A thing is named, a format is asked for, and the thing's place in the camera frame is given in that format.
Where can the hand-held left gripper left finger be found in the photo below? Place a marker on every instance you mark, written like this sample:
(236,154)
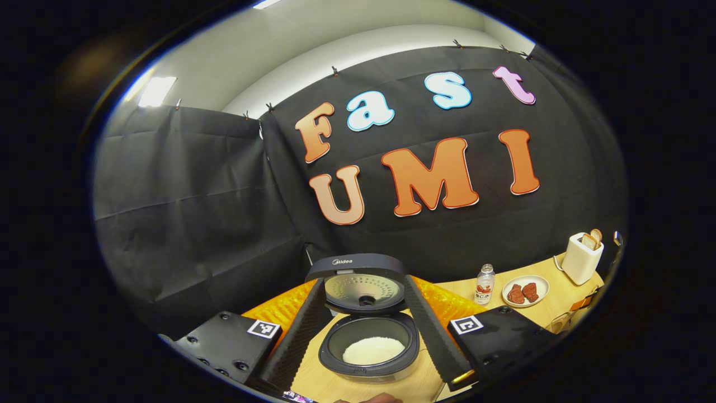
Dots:
(302,341)

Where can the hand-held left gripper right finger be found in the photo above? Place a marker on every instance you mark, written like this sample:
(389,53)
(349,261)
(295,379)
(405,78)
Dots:
(433,341)

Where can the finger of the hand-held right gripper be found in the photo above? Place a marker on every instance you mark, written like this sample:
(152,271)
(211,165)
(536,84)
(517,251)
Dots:
(586,300)

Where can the white rice heap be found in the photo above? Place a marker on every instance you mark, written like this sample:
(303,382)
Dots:
(373,351)

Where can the black silver rice cooker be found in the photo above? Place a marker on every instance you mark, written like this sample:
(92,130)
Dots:
(358,268)

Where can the clear rectangular container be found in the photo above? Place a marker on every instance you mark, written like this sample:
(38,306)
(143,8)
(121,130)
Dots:
(562,323)

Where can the white toaster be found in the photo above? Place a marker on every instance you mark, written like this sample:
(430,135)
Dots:
(579,263)

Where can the white oval plate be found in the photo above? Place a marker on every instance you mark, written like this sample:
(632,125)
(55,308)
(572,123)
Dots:
(540,282)

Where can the red meat piece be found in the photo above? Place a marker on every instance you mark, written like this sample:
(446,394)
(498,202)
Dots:
(531,292)
(516,295)

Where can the colourful printed card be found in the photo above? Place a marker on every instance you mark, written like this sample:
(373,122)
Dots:
(296,397)

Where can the bread slice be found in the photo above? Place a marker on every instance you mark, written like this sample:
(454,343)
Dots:
(597,235)
(588,241)

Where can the clear plastic drink bottle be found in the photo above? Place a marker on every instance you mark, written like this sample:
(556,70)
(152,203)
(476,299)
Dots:
(484,288)

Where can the ceiling light panel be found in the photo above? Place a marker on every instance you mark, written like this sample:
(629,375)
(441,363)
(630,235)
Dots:
(265,3)
(156,91)

